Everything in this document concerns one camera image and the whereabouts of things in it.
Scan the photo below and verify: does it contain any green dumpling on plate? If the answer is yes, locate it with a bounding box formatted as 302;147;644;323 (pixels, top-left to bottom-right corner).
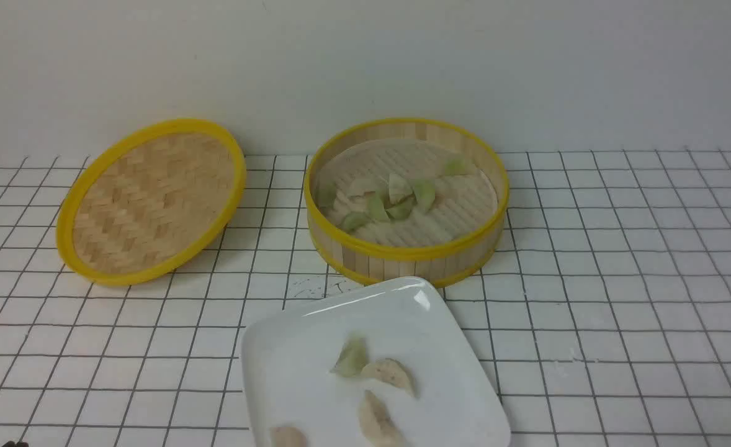
331;336;369;378

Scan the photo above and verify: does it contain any white square plate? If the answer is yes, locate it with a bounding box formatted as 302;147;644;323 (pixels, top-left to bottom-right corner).
241;277;512;446

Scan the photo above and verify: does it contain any white speckled dumpling on plate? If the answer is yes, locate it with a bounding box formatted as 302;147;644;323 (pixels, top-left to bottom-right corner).
359;358;416;398

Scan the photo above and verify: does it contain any white dumpling plate bottom centre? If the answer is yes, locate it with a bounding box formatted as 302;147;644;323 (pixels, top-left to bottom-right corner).
357;390;406;446

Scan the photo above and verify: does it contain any white dumpling plate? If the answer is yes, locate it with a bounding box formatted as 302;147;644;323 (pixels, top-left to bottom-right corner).
269;425;308;447
357;390;406;446

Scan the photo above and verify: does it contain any white dumpling plate bottom left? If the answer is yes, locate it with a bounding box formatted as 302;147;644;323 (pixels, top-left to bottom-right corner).
269;425;308;447

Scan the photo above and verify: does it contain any yellow rimmed bamboo steamer basket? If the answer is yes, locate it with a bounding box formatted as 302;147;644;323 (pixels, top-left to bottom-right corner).
303;118;509;287

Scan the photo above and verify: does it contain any white dumpling in steamer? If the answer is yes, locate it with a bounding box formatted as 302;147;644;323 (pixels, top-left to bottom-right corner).
346;176;385;200

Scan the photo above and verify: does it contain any pale green dumpling steamer centre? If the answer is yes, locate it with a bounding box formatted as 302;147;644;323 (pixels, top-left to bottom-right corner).
388;173;414;205

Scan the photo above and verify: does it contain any yellow rimmed bamboo steamer lid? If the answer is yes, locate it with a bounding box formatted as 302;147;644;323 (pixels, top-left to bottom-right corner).
55;119;247;286

